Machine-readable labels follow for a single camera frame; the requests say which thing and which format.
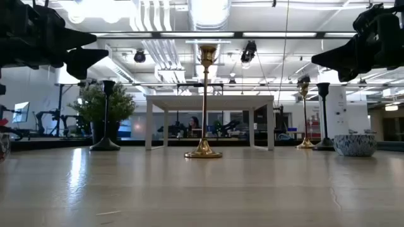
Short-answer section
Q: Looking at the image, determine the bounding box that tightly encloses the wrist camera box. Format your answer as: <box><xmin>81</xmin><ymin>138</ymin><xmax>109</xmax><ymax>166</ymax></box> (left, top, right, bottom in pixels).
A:
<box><xmin>31</xmin><ymin>3</ymin><xmax>66</xmax><ymax>32</ymax></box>
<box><xmin>352</xmin><ymin>3</ymin><xmax>384</xmax><ymax>34</ymax></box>

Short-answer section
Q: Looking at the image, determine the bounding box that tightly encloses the leaf patterned candle tin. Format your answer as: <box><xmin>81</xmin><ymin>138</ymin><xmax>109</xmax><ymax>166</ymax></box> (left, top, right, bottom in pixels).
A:
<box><xmin>333</xmin><ymin>134</ymin><xmax>378</xmax><ymax>158</ymax></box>

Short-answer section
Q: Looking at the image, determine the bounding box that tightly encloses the black overhead frame bar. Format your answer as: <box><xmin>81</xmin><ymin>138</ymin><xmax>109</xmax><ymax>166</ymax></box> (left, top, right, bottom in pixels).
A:
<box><xmin>91</xmin><ymin>30</ymin><xmax>357</xmax><ymax>40</ymax></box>

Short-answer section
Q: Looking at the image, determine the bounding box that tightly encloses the red white storage rack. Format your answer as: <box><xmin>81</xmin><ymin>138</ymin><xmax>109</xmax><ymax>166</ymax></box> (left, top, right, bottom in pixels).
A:
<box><xmin>304</xmin><ymin>115</ymin><xmax>321</xmax><ymax>139</ymax></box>

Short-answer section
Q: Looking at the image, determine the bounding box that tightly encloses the black ceiling spotlight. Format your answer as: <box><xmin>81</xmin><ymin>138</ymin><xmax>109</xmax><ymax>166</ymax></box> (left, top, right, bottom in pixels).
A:
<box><xmin>296</xmin><ymin>74</ymin><xmax>312</xmax><ymax>88</ymax></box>
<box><xmin>133</xmin><ymin>49</ymin><xmax>147</xmax><ymax>64</ymax></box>

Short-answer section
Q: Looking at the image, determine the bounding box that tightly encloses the person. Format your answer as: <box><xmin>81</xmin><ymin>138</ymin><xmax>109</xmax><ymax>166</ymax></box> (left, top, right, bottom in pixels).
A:
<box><xmin>188</xmin><ymin>115</ymin><xmax>201</xmax><ymax>131</ymax></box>

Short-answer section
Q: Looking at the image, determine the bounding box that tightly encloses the black candlestick holder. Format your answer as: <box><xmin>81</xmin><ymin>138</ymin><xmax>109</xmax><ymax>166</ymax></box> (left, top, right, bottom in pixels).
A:
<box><xmin>312</xmin><ymin>82</ymin><xmax>336</xmax><ymax>151</ymax></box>
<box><xmin>89</xmin><ymin>79</ymin><xmax>121</xmax><ymax>152</ymax></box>

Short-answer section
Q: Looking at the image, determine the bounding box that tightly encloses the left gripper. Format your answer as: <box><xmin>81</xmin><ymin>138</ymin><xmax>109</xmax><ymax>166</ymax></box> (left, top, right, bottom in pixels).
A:
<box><xmin>0</xmin><ymin>0</ymin><xmax>110</xmax><ymax>80</ymax></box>

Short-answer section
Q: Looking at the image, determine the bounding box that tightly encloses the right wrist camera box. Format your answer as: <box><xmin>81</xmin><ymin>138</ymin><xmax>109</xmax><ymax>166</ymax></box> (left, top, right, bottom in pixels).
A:
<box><xmin>352</xmin><ymin>3</ymin><xmax>384</xmax><ymax>34</ymax></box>

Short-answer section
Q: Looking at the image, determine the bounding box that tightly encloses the black table edge rail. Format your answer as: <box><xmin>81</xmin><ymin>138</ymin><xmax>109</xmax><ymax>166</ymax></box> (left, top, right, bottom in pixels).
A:
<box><xmin>11</xmin><ymin>137</ymin><xmax>335</xmax><ymax>151</ymax></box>

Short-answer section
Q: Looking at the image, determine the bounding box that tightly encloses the lit computer monitor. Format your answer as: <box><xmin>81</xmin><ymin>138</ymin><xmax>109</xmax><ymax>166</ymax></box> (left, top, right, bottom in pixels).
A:
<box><xmin>11</xmin><ymin>101</ymin><xmax>31</xmax><ymax>124</ymax></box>

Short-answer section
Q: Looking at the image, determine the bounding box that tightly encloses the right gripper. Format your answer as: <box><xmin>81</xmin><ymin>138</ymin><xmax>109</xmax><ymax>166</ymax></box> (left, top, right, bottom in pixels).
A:
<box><xmin>311</xmin><ymin>12</ymin><xmax>404</xmax><ymax>83</ymax></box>

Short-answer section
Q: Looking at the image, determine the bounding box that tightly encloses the green artificial plant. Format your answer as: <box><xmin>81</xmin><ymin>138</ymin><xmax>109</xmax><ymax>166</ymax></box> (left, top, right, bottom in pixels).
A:
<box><xmin>68</xmin><ymin>82</ymin><xmax>137</xmax><ymax>124</ymax></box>

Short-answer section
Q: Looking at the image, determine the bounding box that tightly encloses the black plant pot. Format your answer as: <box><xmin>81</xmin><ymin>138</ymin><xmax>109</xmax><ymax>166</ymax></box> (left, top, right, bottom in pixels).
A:
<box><xmin>90</xmin><ymin>120</ymin><xmax>121</xmax><ymax>146</ymax></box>

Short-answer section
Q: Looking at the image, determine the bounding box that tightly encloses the gold candlestick holder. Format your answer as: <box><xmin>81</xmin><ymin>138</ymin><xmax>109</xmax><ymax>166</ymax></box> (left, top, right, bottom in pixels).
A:
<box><xmin>295</xmin><ymin>81</ymin><xmax>316</xmax><ymax>149</ymax></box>
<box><xmin>184</xmin><ymin>45</ymin><xmax>223</xmax><ymax>159</ymax></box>

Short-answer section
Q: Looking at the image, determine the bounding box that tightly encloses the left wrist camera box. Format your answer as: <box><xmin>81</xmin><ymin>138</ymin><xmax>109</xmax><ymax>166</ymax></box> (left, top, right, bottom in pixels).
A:
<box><xmin>31</xmin><ymin>3</ymin><xmax>66</xmax><ymax>32</ymax></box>

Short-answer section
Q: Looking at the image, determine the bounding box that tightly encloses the white perforated metal shelf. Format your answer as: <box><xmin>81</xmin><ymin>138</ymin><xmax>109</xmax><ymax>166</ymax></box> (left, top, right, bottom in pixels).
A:
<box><xmin>145</xmin><ymin>94</ymin><xmax>275</xmax><ymax>151</ymax></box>

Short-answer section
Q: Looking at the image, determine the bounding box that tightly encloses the paisley patterned candle tin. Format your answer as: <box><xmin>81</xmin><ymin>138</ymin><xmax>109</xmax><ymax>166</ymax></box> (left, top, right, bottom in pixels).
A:
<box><xmin>0</xmin><ymin>132</ymin><xmax>11</xmax><ymax>164</ymax></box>

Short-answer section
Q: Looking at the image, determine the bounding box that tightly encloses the silver ventilation duct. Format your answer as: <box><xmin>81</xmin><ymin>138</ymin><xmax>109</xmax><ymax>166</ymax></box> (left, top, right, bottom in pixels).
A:
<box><xmin>188</xmin><ymin>0</ymin><xmax>232</xmax><ymax>31</ymax></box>

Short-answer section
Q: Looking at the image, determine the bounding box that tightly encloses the white round column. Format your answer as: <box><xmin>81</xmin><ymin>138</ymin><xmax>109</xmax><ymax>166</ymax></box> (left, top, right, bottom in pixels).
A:
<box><xmin>318</xmin><ymin>69</ymin><xmax>348</xmax><ymax>139</ymax></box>

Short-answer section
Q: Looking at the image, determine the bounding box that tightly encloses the black overhead camera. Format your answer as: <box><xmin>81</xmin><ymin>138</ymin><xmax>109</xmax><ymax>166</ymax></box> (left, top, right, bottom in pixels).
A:
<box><xmin>240</xmin><ymin>40</ymin><xmax>258</xmax><ymax>64</ymax></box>

